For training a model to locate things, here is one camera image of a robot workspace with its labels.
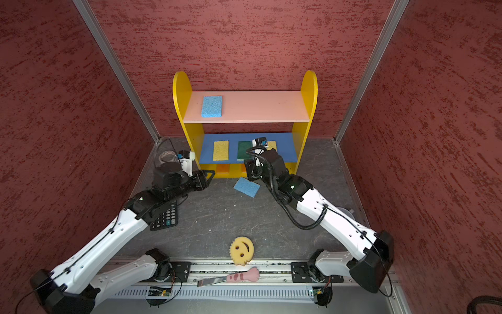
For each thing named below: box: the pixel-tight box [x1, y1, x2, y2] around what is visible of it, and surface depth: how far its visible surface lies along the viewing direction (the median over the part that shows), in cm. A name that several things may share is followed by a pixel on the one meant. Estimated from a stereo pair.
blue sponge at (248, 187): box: [233, 176, 261, 199], surface depth 99 cm
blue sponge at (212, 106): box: [201, 95, 223, 118], surface depth 76 cm
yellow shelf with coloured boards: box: [172, 69, 319, 179], surface depth 80 cm
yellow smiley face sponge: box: [229, 236, 255, 267], surface depth 79 cm
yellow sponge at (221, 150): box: [213, 139, 229, 161], surface depth 97 cm
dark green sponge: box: [236, 140, 255, 161], surface depth 97 cm
